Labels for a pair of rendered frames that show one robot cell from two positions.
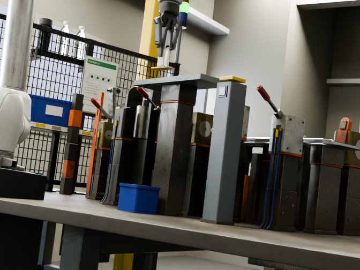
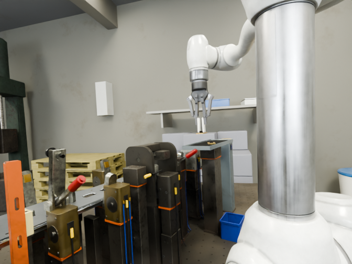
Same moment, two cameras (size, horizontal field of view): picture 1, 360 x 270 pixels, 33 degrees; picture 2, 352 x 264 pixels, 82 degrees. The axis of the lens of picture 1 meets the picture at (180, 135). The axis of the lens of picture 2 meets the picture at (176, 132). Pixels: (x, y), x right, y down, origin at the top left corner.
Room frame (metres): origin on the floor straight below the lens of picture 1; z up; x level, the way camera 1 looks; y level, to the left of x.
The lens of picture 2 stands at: (2.62, 0.96, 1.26)
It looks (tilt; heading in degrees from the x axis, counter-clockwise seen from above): 2 degrees down; 250
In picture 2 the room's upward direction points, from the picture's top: 3 degrees counter-clockwise
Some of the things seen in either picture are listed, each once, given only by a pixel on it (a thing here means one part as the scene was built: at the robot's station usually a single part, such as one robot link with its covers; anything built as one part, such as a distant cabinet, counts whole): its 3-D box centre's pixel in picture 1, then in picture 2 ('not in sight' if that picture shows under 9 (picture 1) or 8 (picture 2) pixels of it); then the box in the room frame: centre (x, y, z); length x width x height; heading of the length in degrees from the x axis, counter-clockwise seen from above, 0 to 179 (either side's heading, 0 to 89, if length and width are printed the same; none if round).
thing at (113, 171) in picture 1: (117, 157); (173, 224); (2.39, 0.24, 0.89); 0.09 x 0.08 x 0.38; 130
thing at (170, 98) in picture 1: (172, 149); (212, 187); (2.10, 0.02, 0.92); 0.10 x 0.08 x 0.45; 40
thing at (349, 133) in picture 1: (349, 184); not in sight; (2.16, -0.62, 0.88); 0.14 x 0.09 x 0.36; 130
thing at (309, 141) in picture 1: (205, 141); (135, 178); (2.48, -0.11, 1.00); 1.38 x 0.22 x 0.02; 40
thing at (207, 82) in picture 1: (180, 83); (210, 143); (2.10, 0.02, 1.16); 0.37 x 0.14 x 0.02; 40
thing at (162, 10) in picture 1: (168, 16); (199, 91); (2.18, 0.09, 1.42); 0.08 x 0.07 x 0.09; 139
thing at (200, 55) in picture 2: not in sight; (200, 53); (2.17, 0.09, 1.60); 0.13 x 0.11 x 0.16; 6
